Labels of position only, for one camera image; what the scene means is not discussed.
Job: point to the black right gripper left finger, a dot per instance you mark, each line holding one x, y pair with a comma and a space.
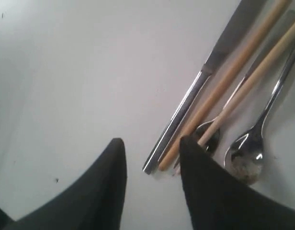
94, 202

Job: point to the steel spoon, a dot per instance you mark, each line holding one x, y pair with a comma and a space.
244, 159

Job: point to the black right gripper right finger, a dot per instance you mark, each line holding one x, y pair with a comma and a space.
218, 201

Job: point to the steel table knife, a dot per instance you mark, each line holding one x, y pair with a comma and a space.
237, 27

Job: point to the wooden chopstick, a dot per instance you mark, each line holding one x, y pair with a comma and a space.
227, 78
272, 56

